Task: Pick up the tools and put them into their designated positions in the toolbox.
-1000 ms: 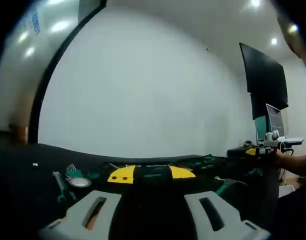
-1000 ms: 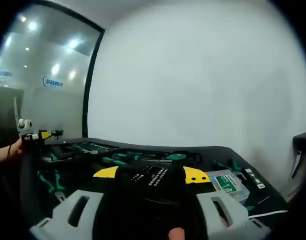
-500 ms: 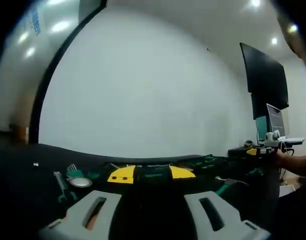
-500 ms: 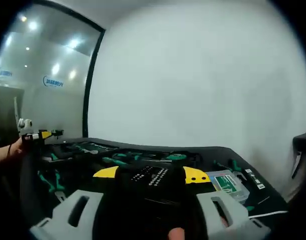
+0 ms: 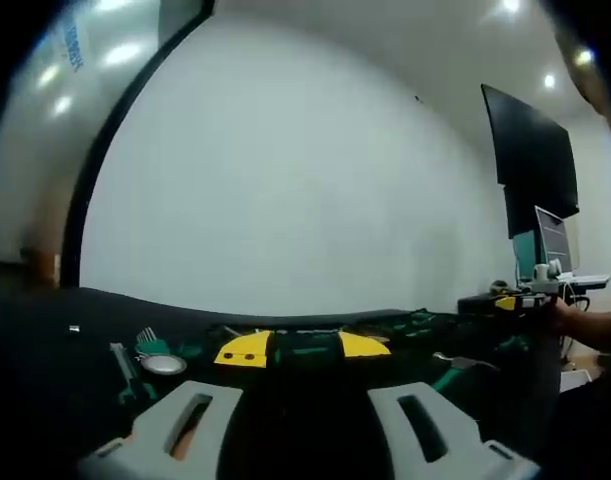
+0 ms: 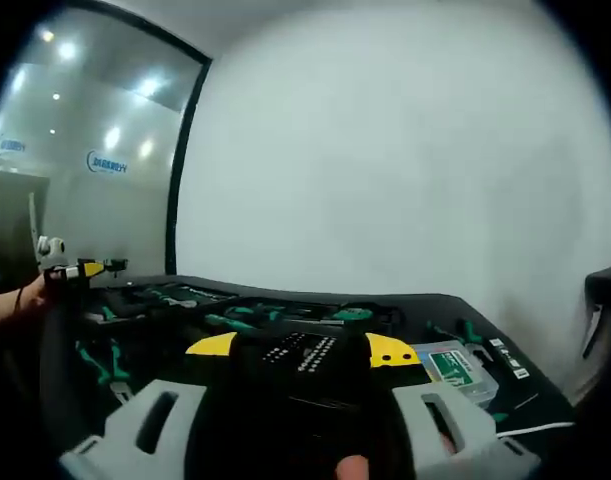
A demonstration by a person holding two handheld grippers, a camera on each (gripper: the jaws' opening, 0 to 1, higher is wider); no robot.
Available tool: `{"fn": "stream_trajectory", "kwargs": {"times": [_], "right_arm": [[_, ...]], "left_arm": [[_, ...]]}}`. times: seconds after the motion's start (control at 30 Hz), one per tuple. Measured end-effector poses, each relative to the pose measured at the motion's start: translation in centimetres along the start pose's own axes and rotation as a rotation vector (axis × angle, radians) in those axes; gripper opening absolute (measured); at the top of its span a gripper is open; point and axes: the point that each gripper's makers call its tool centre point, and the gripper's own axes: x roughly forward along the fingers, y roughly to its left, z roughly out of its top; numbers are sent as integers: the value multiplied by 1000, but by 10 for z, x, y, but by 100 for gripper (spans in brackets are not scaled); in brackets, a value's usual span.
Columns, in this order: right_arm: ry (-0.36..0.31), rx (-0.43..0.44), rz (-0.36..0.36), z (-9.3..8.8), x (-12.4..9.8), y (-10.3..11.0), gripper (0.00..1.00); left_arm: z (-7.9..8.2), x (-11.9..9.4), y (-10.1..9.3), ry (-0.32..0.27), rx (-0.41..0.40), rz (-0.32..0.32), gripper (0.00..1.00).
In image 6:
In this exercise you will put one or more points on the dark door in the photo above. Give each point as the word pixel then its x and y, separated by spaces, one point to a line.
pixel 10 225

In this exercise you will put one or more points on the person's right hand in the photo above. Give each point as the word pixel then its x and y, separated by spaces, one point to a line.
pixel 351 467

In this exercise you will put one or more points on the black tool with white label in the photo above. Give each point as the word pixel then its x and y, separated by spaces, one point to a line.
pixel 507 357

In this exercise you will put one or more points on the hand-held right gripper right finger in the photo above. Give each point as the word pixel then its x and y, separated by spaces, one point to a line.
pixel 465 425

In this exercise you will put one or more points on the black chair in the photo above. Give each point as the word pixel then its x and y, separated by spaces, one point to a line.
pixel 605 305

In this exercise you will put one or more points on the person's left hand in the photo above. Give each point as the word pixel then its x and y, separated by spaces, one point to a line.
pixel 35 295

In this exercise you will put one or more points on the black toolbox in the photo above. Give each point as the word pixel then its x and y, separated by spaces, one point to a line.
pixel 295 310

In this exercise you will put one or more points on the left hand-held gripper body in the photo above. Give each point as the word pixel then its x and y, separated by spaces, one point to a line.
pixel 52 249

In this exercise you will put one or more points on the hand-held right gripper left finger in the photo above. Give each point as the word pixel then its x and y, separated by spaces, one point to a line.
pixel 150 420

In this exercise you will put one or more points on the silver wrench tool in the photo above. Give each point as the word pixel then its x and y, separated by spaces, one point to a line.
pixel 180 301

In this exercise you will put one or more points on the blue logo sticker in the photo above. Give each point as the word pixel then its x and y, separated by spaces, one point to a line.
pixel 11 146
pixel 106 162

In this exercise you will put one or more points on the socket bit set tool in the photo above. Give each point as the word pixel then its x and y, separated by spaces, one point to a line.
pixel 297 352

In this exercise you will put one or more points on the clear plastic box green label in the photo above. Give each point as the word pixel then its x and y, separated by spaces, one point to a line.
pixel 452 367

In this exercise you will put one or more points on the glass partition with black frame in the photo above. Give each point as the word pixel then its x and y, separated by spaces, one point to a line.
pixel 110 150

